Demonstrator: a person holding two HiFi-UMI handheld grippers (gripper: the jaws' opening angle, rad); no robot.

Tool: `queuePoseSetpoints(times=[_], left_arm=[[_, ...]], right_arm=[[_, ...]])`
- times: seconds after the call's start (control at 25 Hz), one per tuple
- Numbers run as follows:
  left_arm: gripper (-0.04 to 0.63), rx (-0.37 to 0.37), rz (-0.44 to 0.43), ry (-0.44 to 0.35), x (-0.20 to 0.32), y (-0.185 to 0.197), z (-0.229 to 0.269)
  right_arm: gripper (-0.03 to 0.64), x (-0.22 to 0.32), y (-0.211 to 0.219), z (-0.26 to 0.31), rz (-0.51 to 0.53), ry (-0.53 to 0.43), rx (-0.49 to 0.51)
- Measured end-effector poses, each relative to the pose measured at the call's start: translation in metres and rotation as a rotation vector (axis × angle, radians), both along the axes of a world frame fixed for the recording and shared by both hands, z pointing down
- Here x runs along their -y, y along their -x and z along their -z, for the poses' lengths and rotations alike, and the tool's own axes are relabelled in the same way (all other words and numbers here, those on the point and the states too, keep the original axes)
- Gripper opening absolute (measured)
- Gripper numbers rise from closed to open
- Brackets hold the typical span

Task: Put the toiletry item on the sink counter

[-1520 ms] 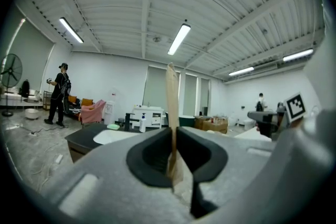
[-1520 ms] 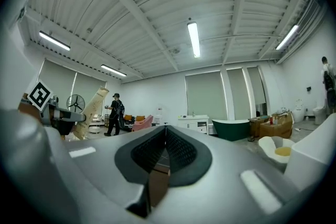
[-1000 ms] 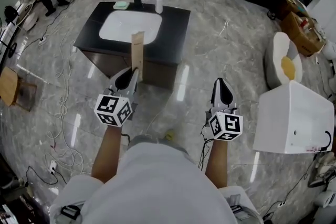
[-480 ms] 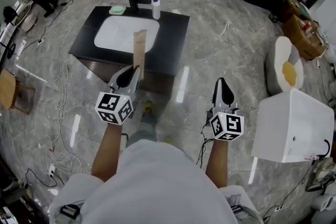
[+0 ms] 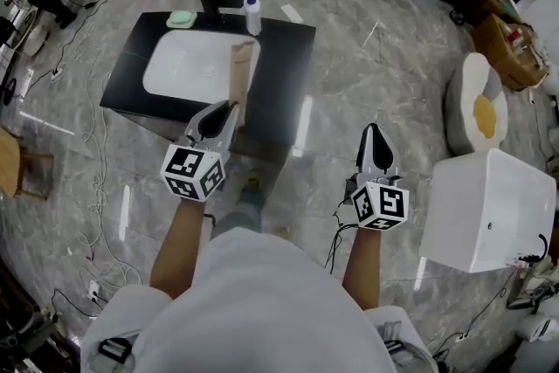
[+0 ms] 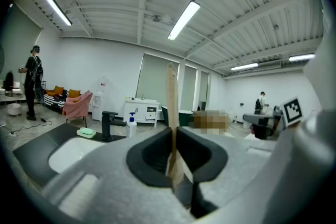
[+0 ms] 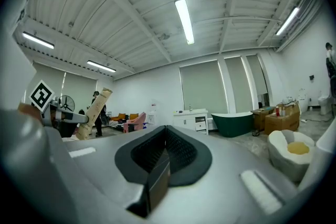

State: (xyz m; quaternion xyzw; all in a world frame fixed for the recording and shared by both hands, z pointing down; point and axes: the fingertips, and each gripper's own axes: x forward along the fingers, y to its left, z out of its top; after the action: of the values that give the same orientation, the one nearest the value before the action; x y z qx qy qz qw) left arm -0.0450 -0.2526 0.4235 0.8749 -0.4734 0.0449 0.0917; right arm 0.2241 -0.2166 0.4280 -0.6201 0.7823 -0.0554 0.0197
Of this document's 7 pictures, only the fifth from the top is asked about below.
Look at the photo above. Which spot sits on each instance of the white flat strip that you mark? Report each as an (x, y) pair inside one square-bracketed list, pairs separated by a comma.
[(292, 13)]

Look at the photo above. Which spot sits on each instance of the white sink basin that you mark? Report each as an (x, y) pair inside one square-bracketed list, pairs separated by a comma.
[(188, 65)]

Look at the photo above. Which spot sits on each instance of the black faucet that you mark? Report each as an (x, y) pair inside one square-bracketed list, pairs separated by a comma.
[(214, 4)]

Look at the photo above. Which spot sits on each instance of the white pump bottle blue top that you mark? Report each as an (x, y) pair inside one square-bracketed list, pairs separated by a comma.
[(253, 17)]

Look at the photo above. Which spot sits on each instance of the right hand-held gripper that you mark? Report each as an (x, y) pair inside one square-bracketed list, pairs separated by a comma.
[(382, 205)]

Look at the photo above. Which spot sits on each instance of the dark equipment pile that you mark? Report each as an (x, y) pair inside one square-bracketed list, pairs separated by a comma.
[(26, 336)]

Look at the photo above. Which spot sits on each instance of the person's white shirt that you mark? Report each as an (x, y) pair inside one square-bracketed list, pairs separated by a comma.
[(262, 310)]

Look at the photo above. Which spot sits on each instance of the person's left forearm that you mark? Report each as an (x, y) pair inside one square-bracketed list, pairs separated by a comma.
[(179, 244)]

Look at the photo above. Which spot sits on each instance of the white devices pile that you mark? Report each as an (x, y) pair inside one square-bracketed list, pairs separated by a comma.
[(537, 319)]

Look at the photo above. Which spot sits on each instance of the person's jeans leg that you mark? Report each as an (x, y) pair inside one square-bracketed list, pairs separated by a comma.
[(240, 214)]

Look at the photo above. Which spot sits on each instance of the fried egg shaped cushion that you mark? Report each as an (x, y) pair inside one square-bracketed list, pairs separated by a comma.
[(476, 100)]

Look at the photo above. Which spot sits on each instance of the green soap dish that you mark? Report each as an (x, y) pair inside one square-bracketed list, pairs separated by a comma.
[(182, 18)]

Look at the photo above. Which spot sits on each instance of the black sink counter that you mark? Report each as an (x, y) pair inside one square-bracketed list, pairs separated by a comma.
[(279, 74)]

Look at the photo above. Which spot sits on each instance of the beige toiletry item box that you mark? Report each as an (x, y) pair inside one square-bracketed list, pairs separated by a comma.
[(241, 70)]

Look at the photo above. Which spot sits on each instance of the wooden stool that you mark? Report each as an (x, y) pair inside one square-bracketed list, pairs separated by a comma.
[(13, 163)]

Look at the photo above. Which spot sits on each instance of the person's shoe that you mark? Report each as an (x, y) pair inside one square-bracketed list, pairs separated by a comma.
[(254, 180)]

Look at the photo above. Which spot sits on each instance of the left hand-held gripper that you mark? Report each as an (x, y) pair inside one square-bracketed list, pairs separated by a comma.
[(192, 170)]

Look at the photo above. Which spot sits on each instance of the white power strip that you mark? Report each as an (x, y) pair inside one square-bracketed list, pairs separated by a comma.
[(94, 289), (56, 75)]

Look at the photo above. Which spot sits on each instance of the white ceramic tank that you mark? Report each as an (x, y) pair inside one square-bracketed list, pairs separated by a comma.
[(485, 209)]

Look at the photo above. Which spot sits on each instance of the large open cardboard box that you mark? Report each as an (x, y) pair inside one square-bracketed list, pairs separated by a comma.
[(506, 52)]

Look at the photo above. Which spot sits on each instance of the person's right forearm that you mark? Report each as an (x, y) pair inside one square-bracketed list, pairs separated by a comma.
[(364, 262)]

